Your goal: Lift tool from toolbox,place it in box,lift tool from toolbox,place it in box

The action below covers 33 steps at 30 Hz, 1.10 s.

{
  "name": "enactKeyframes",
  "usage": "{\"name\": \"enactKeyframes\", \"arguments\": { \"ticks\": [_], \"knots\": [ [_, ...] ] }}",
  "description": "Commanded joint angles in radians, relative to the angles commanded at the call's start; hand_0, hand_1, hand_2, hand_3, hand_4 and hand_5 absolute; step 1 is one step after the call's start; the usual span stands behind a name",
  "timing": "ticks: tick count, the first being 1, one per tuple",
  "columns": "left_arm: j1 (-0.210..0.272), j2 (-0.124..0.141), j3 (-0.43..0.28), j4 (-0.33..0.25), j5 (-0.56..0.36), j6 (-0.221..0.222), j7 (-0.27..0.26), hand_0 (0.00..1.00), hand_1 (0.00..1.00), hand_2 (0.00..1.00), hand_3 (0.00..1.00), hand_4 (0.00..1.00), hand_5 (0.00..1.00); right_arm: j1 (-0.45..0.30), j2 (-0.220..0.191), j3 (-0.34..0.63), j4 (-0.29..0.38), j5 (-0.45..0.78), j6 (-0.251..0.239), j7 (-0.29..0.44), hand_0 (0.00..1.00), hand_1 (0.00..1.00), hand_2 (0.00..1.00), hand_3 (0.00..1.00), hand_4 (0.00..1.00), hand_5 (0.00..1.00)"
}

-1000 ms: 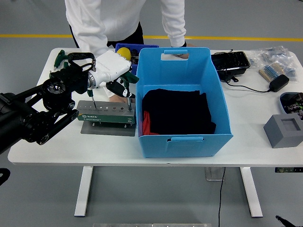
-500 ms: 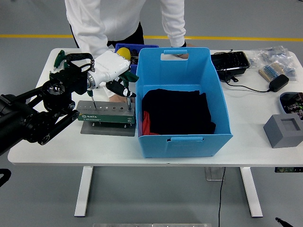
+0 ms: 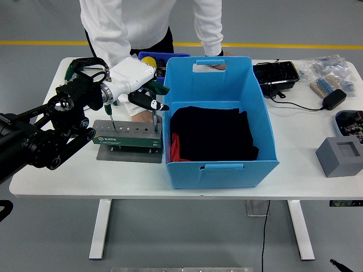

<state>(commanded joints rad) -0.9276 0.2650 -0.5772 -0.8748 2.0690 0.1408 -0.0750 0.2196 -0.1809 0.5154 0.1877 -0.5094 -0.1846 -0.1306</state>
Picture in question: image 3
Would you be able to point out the light blue parts bin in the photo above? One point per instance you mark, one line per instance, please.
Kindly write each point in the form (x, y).
(337, 120)

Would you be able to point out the grey metal plate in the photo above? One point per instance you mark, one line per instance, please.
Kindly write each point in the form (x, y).
(181, 270)

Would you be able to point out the person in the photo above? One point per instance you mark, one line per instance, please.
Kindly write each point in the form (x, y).
(147, 22)

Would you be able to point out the black plastic tray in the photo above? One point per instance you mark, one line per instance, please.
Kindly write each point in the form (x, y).
(276, 73)

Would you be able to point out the black cloth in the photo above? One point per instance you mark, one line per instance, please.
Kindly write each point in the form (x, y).
(212, 133)

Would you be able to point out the dark metal parts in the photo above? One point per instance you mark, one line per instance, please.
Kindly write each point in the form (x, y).
(161, 63)

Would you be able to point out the small dark blue parts bin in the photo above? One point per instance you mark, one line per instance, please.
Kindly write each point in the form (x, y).
(181, 54)

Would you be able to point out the yellow ball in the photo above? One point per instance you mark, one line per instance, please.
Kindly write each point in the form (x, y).
(149, 61)

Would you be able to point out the white table leg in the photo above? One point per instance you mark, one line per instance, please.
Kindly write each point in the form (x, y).
(302, 229)
(100, 226)

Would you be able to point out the person's left hand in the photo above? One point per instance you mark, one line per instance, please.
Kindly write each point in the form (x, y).
(217, 67)

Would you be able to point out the tan resistor strip bundle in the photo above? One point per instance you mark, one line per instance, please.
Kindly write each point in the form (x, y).
(324, 85)

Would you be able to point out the red cloth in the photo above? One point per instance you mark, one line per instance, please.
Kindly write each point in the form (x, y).
(175, 150)

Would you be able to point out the large light blue storage box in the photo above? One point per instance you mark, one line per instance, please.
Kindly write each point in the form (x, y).
(215, 175)

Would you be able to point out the clear plastic bag of parts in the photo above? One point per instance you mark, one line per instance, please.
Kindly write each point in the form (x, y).
(329, 66)

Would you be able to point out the grey hollow block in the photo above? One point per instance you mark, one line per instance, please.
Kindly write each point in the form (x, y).
(337, 167)

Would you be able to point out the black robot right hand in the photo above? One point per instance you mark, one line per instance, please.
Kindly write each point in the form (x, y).
(339, 265)

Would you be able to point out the green metal wrench holder stand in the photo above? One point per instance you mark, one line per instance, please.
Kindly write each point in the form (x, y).
(127, 141)

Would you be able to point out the table height control panel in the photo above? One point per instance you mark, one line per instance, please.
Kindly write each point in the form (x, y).
(344, 203)

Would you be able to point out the mixed electronic parts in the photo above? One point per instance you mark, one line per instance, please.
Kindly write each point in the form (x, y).
(351, 127)

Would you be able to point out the person's right forearm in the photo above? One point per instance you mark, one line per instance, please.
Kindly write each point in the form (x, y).
(126, 112)

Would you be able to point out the person's right hand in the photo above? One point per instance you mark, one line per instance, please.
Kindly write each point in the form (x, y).
(143, 116)

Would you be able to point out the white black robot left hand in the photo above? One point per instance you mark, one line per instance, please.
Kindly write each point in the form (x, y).
(130, 72)

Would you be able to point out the person's left forearm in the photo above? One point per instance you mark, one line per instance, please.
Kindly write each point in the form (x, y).
(211, 42)

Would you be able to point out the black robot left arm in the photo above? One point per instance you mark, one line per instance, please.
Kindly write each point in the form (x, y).
(28, 139)

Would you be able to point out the black power adapter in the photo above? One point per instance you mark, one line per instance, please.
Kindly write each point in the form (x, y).
(334, 99)

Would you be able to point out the clear floor plate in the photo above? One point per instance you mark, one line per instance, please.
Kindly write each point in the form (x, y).
(255, 209)

